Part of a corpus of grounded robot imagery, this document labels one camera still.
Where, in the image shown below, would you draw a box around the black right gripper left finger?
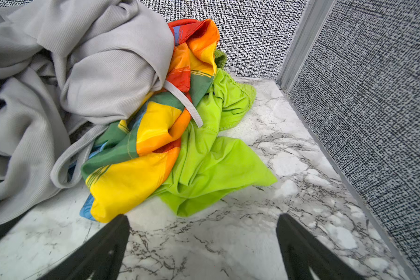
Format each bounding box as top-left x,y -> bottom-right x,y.
41,215 -> 130,280

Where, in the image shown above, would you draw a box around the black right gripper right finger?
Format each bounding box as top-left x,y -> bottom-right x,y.
276,213 -> 364,280

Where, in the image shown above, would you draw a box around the rainbow striped cloth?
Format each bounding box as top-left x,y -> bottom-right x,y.
80,19 -> 220,223

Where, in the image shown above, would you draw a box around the lime green cloth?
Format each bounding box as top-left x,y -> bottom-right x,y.
152,50 -> 277,217

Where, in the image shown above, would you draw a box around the grey ribbed cloth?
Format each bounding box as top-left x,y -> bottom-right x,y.
0,0 -> 204,230

